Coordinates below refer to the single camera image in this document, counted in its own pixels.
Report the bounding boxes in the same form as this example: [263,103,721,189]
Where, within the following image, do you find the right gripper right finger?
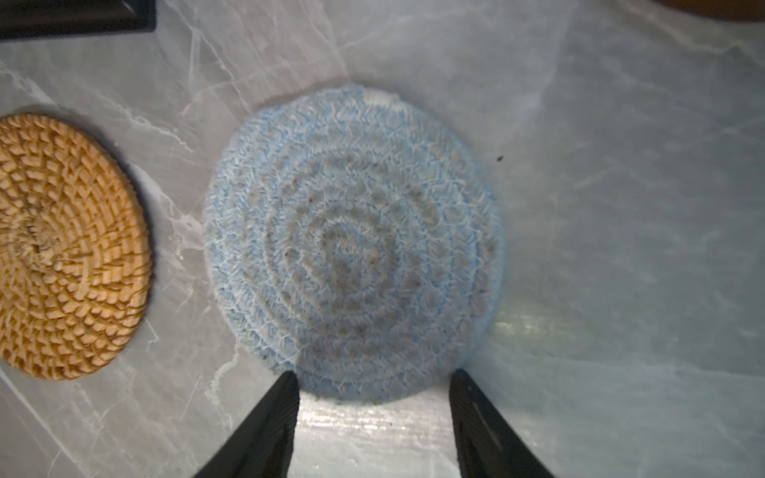
[449,370,553,478]

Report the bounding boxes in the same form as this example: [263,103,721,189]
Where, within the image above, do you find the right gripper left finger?
[195,372,300,478]

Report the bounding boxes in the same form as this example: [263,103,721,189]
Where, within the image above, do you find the blue woven round coaster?
[203,84,505,402]

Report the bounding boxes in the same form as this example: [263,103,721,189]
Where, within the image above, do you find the woven rattan round coaster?
[1,114,153,380]

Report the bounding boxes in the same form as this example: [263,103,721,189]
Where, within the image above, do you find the brown wooden round coaster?
[657,0,764,23]

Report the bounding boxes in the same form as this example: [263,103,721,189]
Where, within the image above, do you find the black white chessboard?
[1,0,157,41]

